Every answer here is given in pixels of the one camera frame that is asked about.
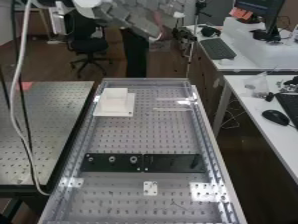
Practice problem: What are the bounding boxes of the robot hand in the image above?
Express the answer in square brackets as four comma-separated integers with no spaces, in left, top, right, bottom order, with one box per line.
[93,2,163,40]

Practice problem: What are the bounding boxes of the chopstick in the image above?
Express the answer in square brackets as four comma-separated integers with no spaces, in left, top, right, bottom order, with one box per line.
[151,106,193,112]

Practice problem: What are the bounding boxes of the person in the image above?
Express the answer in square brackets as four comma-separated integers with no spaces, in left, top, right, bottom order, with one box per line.
[119,28,150,79]

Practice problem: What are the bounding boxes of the black office chair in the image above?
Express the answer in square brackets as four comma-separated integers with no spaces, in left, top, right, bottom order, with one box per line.
[62,9,113,80]

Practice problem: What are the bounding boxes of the black headphones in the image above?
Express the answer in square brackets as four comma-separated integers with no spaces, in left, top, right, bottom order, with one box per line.
[199,25,222,38]

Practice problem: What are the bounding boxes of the black keyboard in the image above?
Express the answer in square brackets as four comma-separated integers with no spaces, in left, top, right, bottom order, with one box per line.
[274,92,298,132]
[198,37,239,61]

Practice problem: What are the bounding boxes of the small white box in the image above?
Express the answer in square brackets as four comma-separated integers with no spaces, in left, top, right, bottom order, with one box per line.
[92,87,137,118]

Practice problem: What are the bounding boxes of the black computer screen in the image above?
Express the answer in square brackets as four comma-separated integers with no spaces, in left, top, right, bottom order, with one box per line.
[233,0,287,43]

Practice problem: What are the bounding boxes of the white desk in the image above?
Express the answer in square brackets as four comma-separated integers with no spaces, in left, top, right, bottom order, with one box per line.
[211,74,298,188]
[183,23,298,76]

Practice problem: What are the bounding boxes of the clear box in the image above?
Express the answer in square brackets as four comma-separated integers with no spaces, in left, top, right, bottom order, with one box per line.
[37,77,249,224]

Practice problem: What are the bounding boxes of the clear plastic bag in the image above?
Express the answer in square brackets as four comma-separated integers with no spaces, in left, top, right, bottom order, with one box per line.
[242,71,271,98]

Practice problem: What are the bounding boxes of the black plate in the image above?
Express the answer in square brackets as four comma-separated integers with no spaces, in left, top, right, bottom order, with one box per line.
[78,152,207,174]

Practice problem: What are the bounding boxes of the black mouse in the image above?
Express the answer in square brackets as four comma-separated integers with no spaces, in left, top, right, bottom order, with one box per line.
[260,109,291,127]

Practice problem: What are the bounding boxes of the camera stand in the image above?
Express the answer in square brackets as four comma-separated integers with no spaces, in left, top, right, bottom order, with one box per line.
[171,0,213,78]

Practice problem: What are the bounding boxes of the white cable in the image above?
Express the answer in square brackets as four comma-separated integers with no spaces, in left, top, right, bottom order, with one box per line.
[8,0,50,197]

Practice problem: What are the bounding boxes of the black cable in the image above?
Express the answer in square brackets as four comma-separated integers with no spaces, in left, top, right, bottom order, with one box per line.
[9,0,40,188]

